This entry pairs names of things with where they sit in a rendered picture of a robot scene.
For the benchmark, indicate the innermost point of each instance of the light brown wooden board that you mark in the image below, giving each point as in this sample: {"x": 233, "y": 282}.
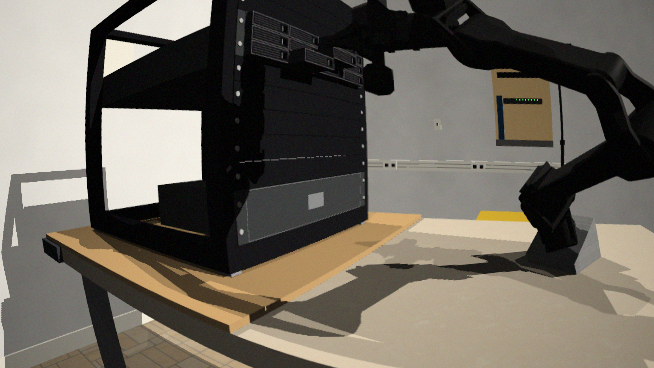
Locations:
{"x": 229, "y": 303}

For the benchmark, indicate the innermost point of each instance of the black server rack frame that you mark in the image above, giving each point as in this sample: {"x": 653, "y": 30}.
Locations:
{"x": 254, "y": 110}

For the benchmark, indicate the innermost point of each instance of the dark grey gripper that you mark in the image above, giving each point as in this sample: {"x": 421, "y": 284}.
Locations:
{"x": 378, "y": 78}

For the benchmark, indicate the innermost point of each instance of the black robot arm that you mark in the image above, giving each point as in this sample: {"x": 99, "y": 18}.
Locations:
{"x": 487, "y": 43}

